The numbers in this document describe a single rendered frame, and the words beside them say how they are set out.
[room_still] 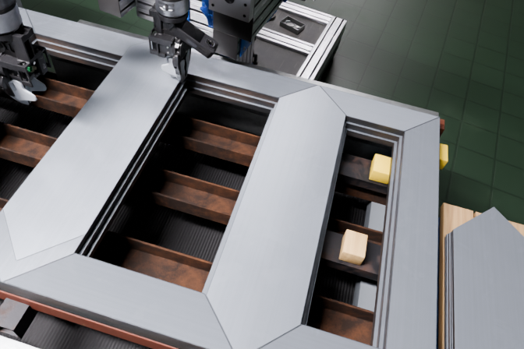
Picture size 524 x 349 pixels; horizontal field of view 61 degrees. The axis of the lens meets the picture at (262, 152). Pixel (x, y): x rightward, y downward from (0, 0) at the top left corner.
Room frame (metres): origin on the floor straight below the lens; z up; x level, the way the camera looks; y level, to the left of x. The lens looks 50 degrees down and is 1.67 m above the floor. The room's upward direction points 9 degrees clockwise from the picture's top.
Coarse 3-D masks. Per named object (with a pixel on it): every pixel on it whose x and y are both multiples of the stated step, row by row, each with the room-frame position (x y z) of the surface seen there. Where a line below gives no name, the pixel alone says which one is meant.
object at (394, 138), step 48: (48, 48) 0.96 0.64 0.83; (240, 96) 0.88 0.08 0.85; (144, 144) 0.66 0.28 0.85; (384, 144) 0.82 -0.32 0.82; (240, 192) 0.58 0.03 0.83; (0, 240) 0.36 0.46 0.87; (96, 240) 0.41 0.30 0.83; (384, 240) 0.52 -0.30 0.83; (0, 288) 0.29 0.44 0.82; (384, 288) 0.40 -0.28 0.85; (144, 336) 0.24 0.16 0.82; (384, 336) 0.30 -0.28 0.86
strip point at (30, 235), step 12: (12, 216) 0.41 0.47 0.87; (24, 216) 0.42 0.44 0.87; (12, 228) 0.39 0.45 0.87; (24, 228) 0.39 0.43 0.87; (36, 228) 0.40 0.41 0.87; (48, 228) 0.40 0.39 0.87; (60, 228) 0.40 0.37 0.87; (72, 228) 0.41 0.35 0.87; (12, 240) 0.36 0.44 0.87; (24, 240) 0.37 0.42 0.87; (36, 240) 0.37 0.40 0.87; (48, 240) 0.38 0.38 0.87; (60, 240) 0.38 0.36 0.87; (24, 252) 0.34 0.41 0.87; (36, 252) 0.35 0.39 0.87
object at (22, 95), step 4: (12, 80) 0.65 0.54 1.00; (16, 80) 0.65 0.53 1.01; (12, 84) 0.65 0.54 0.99; (16, 84) 0.65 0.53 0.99; (20, 84) 0.65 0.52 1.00; (12, 88) 0.65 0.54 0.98; (16, 88) 0.65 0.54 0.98; (20, 88) 0.65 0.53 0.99; (24, 88) 0.65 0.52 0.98; (16, 92) 0.65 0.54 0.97; (20, 92) 0.65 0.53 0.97; (24, 92) 0.65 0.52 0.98; (28, 92) 0.65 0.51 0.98; (16, 96) 0.65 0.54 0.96; (20, 96) 0.65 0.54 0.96; (24, 96) 0.65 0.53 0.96; (28, 96) 0.65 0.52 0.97; (32, 96) 0.65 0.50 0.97; (20, 100) 0.65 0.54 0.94; (24, 100) 0.66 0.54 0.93; (32, 100) 0.65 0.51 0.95; (28, 104) 0.67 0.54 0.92
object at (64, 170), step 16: (48, 160) 0.56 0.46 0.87; (64, 160) 0.57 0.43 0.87; (80, 160) 0.57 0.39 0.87; (32, 176) 0.51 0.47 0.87; (48, 176) 0.52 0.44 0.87; (64, 176) 0.53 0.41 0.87; (80, 176) 0.53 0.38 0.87; (96, 176) 0.54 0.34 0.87; (112, 176) 0.55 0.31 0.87; (80, 192) 0.49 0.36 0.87; (96, 192) 0.50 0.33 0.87
